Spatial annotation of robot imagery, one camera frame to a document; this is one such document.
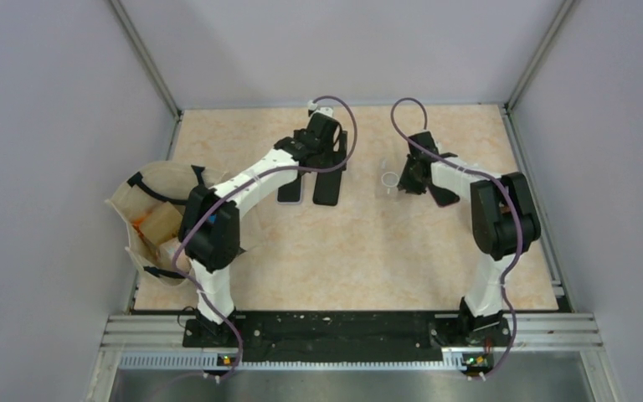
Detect clear magsafe phone case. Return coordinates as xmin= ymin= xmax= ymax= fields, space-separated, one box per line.
xmin=375 ymin=158 xmax=400 ymax=200

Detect beige tote bag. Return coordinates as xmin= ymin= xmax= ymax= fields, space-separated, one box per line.
xmin=105 ymin=161 xmax=229 ymax=287

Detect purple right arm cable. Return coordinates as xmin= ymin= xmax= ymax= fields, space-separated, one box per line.
xmin=390 ymin=97 xmax=525 ymax=381

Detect aluminium frame rail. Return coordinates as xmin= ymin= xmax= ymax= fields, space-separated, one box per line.
xmin=100 ymin=312 xmax=603 ymax=372

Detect lavender phone case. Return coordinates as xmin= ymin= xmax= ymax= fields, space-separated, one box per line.
xmin=276 ymin=172 xmax=305 ymax=204

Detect black smartphone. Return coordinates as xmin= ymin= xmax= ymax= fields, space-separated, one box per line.
xmin=278 ymin=173 xmax=304 ymax=203

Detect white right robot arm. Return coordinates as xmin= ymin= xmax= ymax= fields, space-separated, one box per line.
xmin=398 ymin=131 xmax=541 ymax=345

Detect purple edged smartphone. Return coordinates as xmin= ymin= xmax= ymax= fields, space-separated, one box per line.
xmin=428 ymin=184 xmax=460 ymax=208

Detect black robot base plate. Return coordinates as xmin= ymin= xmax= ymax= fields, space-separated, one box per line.
xmin=183 ymin=311 xmax=510 ymax=363

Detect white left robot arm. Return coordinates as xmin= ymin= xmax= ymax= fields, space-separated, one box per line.
xmin=178 ymin=105 xmax=345 ymax=346

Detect black phone case with camera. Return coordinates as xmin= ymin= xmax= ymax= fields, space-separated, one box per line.
xmin=312 ymin=170 xmax=343 ymax=207

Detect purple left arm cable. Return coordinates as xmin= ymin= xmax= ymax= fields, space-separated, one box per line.
xmin=172 ymin=95 xmax=358 ymax=384

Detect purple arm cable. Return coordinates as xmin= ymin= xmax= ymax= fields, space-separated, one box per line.
xmin=172 ymin=95 xmax=358 ymax=384
xmin=390 ymin=97 xmax=525 ymax=381

